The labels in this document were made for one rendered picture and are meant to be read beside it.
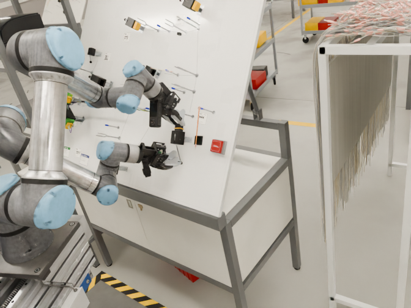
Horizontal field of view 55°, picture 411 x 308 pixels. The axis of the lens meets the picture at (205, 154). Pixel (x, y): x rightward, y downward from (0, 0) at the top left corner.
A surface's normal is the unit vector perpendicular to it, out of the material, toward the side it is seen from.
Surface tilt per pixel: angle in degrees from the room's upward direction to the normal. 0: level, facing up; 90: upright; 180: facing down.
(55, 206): 96
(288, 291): 0
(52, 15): 50
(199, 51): 54
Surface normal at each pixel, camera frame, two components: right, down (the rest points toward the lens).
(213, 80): -0.59, -0.10
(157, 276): -0.18, -0.85
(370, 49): -0.54, 0.50
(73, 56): 0.92, -0.11
